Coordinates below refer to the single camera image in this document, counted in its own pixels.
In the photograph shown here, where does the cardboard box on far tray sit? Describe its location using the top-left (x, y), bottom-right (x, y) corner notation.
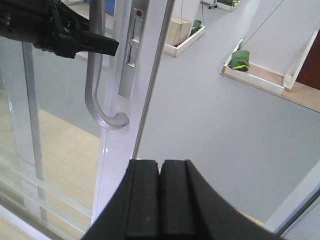
top-left (165, 17), bottom-right (191, 46)

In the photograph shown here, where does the silver door lock plate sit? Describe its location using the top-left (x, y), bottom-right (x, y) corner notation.
top-left (118, 0), bottom-right (150, 101)

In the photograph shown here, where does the grey curved door handle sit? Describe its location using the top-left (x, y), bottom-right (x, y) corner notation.
top-left (84, 0), bottom-right (129, 130)

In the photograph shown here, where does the green bag on far platform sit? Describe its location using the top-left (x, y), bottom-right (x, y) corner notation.
top-left (227, 50), bottom-right (250, 72)

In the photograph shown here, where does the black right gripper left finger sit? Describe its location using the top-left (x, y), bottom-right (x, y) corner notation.
top-left (83, 159), bottom-right (159, 240)

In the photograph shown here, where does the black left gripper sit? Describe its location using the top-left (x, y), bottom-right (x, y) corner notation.
top-left (0, 0), bottom-right (119, 59)

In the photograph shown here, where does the white framed sliding glass door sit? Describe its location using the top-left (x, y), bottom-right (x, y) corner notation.
top-left (0, 0), bottom-right (174, 240)

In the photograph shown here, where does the white door frame post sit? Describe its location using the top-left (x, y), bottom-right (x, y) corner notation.
top-left (263, 162), bottom-right (320, 240)

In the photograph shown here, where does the far white edged wooden platform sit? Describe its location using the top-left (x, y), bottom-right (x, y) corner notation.
top-left (220, 29), bottom-right (320, 112)

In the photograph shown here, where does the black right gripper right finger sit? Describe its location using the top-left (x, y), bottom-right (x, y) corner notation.
top-left (159, 159), bottom-right (280, 240)

